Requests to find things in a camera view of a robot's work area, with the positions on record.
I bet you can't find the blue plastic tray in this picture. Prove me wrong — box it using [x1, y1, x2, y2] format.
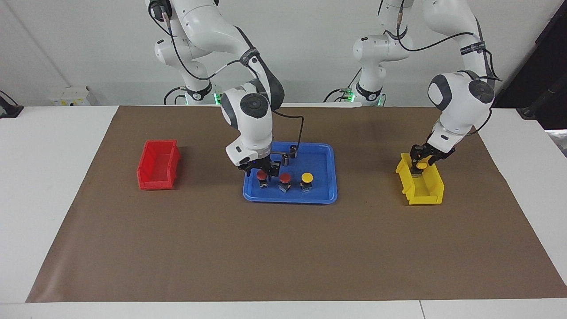
[242, 141, 338, 204]

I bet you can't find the yellow plastic storage bin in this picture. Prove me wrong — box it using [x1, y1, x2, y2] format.
[396, 153, 445, 206]

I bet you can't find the brown paper table mat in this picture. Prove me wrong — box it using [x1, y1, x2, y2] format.
[26, 105, 567, 303]

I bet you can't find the red plastic storage bin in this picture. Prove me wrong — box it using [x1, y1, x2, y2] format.
[136, 140, 181, 191]

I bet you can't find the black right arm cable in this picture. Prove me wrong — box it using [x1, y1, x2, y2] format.
[150, 0, 306, 161]

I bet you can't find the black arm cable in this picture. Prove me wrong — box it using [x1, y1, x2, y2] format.
[379, 0, 503, 133]
[150, 0, 306, 161]

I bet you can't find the black left base cable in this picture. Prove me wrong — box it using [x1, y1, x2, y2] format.
[323, 66, 364, 104]

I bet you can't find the black base cable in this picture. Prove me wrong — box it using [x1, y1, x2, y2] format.
[163, 86, 189, 106]
[323, 66, 364, 104]

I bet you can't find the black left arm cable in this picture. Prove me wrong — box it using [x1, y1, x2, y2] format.
[379, 0, 503, 133]

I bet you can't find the black right base cable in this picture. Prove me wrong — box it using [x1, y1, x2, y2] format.
[163, 86, 189, 106]

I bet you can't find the white wall power box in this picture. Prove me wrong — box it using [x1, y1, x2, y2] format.
[49, 86, 91, 106]

